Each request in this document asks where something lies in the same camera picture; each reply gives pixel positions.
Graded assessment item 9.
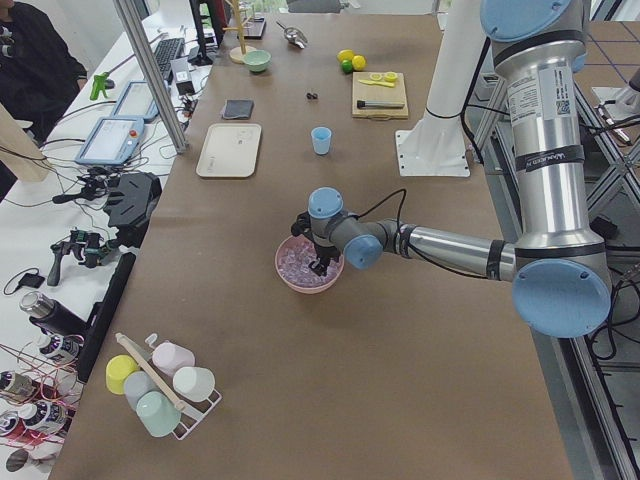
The white cup on rack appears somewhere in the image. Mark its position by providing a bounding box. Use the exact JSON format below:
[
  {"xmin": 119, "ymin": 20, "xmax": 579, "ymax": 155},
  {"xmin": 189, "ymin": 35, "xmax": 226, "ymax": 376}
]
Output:
[{"xmin": 172, "ymin": 366, "xmax": 216, "ymax": 402}]

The wooden cup stand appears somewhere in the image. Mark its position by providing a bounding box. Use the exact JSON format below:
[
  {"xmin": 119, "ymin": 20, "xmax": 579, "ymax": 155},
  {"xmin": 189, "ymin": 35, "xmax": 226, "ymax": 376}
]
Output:
[{"xmin": 224, "ymin": 0, "xmax": 256, "ymax": 64}]

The grey cup on rack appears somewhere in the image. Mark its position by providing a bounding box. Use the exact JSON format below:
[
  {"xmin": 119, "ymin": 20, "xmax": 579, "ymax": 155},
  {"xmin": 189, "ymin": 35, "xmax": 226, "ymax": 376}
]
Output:
[{"xmin": 123, "ymin": 370, "xmax": 157, "ymax": 411}]

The steel cylinder black tip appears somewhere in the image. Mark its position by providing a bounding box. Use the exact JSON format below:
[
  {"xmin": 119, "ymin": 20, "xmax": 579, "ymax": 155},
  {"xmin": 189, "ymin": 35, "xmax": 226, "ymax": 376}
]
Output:
[{"xmin": 356, "ymin": 100, "xmax": 405, "ymax": 109}]

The cream rectangular tray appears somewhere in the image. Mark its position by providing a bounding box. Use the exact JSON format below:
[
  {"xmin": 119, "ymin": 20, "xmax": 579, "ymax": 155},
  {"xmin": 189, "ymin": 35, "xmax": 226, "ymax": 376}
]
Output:
[{"xmin": 195, "ymin": 123, "xmax": 262, "ymax": 178}]

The wooden cutting board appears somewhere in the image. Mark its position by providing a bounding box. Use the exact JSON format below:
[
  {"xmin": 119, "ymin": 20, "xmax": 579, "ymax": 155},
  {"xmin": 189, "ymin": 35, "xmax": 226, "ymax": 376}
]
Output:
[{"xmin": 352, "ymin": 72, "xmax": 409, "ymax": 120}]

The green lime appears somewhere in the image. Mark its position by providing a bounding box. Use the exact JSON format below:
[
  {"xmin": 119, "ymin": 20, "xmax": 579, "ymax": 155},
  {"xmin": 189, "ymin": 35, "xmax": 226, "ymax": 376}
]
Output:
[{"xmin": 340, "ymin": 59, "xmax": 354, "ymax": 74}]

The yellow plastic knife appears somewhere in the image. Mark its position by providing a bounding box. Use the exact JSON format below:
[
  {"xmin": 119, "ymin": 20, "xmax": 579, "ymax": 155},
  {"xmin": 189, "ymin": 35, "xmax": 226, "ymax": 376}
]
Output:
[{"xmin": 357, "ymin": 79, "xmax": 396, "ymax": 88}]

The yellow cup on rack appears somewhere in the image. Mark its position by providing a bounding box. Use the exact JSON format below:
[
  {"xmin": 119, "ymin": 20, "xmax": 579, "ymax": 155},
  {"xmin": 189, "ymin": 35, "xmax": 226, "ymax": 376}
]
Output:
[{"xmin": 105, "ymin": 354, "xmax": 140, "ymax": 395}]

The grey folded cloth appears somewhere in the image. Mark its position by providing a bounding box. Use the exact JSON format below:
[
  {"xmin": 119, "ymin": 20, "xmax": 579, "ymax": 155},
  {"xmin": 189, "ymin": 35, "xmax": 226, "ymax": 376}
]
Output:
[{"xmin": 221, "ymin": 99, "xmax": 254, "ymax": 120}]

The white cup rack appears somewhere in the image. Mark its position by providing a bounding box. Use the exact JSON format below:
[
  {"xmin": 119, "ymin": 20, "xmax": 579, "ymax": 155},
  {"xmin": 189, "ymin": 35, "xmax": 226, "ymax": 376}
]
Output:
[{"xmin": 115, "ymin": 332, "xmax": 223, "ymax": 440}]

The black metal bottle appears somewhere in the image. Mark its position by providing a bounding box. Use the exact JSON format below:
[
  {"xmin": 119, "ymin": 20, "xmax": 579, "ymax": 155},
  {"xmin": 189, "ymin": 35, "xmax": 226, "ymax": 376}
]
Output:
[{"xmin": 19, "ymin": 292, "xmax": 91, "ymax": 335}]

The pink cup on rack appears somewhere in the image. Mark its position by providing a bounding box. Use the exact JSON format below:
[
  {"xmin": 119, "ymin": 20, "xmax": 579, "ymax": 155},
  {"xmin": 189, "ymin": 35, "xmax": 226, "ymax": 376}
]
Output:
[{"xmin": 152, "ymin": 341, "xmax": 195, "ymax": 376}]

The mint cup on rack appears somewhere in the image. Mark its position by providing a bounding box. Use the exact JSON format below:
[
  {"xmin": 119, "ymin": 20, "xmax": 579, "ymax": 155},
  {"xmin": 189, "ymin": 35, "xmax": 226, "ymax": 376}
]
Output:
[{"xmin": 136, "ymin": 391, "xmax": 181, "ymax": 438}]

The person in black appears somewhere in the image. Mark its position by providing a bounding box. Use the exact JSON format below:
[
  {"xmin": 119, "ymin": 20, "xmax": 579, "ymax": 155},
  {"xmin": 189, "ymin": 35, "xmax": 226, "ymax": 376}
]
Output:
[{"xmin": 0, "ymin": 0, "xmax": 89, "ymax": 142}]

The light blue plastic cup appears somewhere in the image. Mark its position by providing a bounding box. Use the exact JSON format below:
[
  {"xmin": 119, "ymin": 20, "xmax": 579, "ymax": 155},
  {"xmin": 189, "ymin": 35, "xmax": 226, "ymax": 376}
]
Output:
[{"xmin": 311, "ymin": 126, "xmax": 332, "ymax": 155}]

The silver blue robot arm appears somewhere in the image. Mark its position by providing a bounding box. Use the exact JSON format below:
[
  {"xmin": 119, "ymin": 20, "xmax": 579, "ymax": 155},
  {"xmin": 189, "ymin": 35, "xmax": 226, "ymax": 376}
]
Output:
[{"xmin": 291, "ymin": 1, "xmax": 611, "ymax": 338}]

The aluminium frame post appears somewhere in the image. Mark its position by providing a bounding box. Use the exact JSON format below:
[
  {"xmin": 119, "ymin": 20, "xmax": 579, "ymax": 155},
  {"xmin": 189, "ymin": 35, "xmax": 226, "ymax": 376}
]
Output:
[{"xmin": 113, "ymin": 0, "xmax": 187, "ymax": 154}]

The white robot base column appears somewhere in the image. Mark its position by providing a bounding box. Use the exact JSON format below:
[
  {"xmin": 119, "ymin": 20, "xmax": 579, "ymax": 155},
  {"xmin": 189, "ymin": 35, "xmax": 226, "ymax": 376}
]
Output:
[{"xmin": 396, "ymin": 0, "xmax": 487, "ymax": 177}]

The mint green bowl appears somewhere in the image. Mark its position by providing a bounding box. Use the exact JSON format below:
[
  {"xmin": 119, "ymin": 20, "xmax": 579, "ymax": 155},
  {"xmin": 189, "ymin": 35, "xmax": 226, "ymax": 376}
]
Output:
[{"xmin": 243, "ymin": 49, "xmax": 272, "ymax": 73}]

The metal ice scoop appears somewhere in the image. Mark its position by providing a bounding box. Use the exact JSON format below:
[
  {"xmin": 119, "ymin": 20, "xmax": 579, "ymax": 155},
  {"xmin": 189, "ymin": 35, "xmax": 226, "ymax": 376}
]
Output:
[{"xmin": 276, "ymin": 20, "xmax": 308, "ymax": 49}]

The black keyboard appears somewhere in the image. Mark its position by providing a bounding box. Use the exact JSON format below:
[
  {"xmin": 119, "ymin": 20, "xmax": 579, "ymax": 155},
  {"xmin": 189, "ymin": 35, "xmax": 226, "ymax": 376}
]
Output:
[{"xmin": 154, "ymin": 37, "xmax": 185, "ymax": 83}]

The blue teach pendant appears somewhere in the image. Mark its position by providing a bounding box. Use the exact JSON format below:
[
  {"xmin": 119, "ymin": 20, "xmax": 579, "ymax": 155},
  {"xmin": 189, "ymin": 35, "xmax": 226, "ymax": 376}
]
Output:
[
  {"xmin": 111, "ymin": 81, "xmax": 159, "ymax": 123},
  {"xmin": 75, "ymin": 116, "xmax": 145, "ymax": 166}
]

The pink bowl of ice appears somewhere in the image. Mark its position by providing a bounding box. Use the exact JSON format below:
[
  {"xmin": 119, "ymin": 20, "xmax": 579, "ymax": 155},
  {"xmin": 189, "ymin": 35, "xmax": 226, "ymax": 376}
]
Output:
[{"xmin": 275, "ymin": 236, "xmax": 344, "ymax": 294}]

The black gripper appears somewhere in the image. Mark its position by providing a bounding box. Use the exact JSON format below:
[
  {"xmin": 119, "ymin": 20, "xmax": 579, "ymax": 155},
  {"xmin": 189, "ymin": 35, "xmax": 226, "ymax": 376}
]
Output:
[{"xmin": 291, "ymin": 212, "xmax": 340, "ymax": 277}]

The yellow lemon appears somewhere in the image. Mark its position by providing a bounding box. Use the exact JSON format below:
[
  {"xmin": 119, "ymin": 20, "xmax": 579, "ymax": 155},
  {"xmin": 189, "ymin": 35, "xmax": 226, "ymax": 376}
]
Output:
[
  {"xmin": 351, "ymin": 55, "xmax": 367, "ymax": 71},
  {"xmin": 336, "ymin": 49, "xmax": 355, "ymax": 63}
]

